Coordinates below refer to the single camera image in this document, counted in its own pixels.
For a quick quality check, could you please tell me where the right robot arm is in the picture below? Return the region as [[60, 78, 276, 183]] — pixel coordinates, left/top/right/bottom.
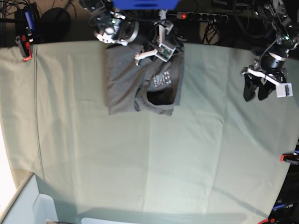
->
[[79, 0, 177, 63]]

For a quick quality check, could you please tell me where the red clamp bottom right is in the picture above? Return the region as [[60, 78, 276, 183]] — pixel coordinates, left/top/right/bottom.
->
[[258, 218, 276, 224]]

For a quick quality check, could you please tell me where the grey t-shirt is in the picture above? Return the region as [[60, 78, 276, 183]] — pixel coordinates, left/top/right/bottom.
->
[[105, 45, 185, 116]]

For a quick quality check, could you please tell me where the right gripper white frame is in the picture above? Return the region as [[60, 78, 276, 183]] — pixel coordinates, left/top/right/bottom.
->
[[135, 10, 176, 65]]

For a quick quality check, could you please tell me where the white bin bottom left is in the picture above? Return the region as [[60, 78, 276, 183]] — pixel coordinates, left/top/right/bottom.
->
[[0, 173, 59, 224]]

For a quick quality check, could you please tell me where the black power strip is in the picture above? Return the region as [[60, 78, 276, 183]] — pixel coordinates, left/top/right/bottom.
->
[[175, 12, 229, 23]]

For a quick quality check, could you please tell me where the red black clamp top left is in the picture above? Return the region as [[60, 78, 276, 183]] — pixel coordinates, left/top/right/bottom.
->
[[15, 27, 33, 61]]

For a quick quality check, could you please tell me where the black round stool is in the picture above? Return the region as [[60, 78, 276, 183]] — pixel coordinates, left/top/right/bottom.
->
[[37, 7, 71, 43]]

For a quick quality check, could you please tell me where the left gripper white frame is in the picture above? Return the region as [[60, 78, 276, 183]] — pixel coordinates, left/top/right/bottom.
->
[[241, 65, 293, 102]]

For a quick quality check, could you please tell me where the red clamp right edge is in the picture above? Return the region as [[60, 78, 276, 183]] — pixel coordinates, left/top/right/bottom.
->
[[280, 151, 299, 165]]

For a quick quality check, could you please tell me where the blue box at top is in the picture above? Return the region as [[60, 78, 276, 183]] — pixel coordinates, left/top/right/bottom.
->
[[113, 0, 179, 10]]

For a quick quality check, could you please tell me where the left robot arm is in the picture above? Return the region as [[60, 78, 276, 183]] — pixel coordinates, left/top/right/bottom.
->
[[236, 0, 299, 102]]

